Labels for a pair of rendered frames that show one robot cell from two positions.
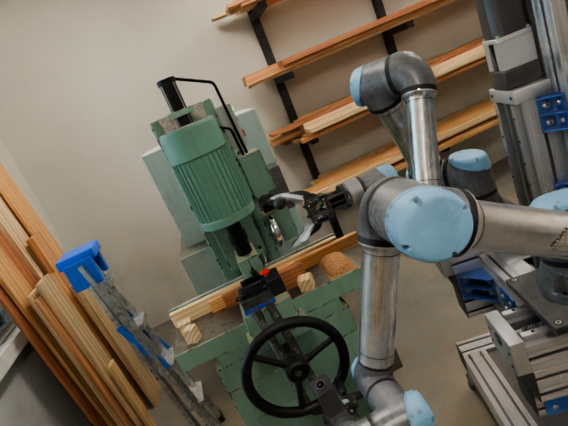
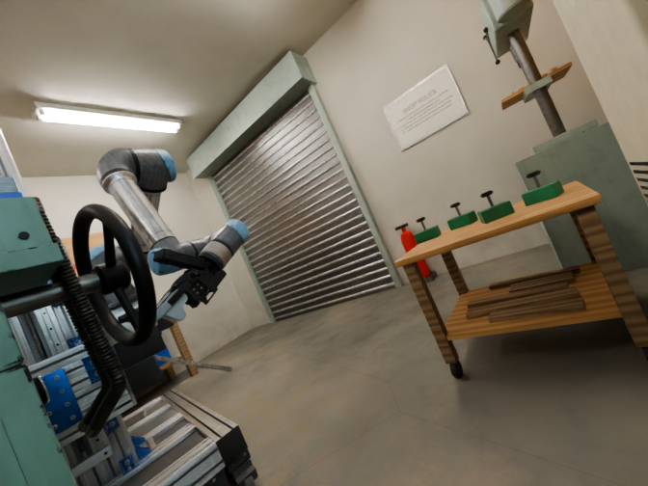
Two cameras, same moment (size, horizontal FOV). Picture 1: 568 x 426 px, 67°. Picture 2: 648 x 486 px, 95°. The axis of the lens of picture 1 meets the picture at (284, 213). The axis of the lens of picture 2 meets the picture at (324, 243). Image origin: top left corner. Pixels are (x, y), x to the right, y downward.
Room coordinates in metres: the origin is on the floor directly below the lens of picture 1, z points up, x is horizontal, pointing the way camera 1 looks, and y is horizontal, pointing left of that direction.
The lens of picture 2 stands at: (1.12, 0.82, 0.69)
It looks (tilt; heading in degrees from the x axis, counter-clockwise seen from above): 1 degrees up; 222
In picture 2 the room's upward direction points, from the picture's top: 24 degrees counter-clockwise
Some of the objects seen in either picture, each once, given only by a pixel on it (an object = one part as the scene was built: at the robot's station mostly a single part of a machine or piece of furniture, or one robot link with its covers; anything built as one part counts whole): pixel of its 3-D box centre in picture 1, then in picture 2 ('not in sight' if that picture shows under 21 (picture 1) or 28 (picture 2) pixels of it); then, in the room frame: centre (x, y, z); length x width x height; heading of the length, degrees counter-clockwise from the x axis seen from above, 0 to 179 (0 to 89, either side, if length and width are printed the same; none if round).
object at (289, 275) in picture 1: (272, 286); not in sight; (1.22, 0.12, 0.93); 0.22 x 0.01 x 0.06; 96
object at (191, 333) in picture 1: (191, 334); not in sight; (1.15, 0.39, 0.92); 0.04 x 0.03 x 0.05; 68
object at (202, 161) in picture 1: (208, 173); not in sight; (1.30, 0.16, 1.32); 0.18 x 0.18 x 0.31
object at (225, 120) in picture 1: (230, 126); not in sight; (1.63, 0.06, 1.40); 0.10 x 0.06 x 0.16; 6
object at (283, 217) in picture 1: (280, 223); not in sight; (1.50, 0.03, 1.02); 0.09 x 0.07 x 0.12; 96
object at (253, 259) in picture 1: (250, 262); not in sight; (1.32, 0.16, 0.99); 0.14 x 0.07 x 0.09; 6
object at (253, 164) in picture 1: (255, 172); not in sight; (1.53, 0.03, 1.22); 0.09 x 0.08 x 0.15; 6
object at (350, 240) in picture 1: (286, 270); not in sight; (1.31, 0.07, 0.92); 0.54 x 0.02 x 0.04; 96
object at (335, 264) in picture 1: (334, 260); not in sight; (1.24, -0.09, 0.92); 0.14 x 0.09 x 0.04; 6
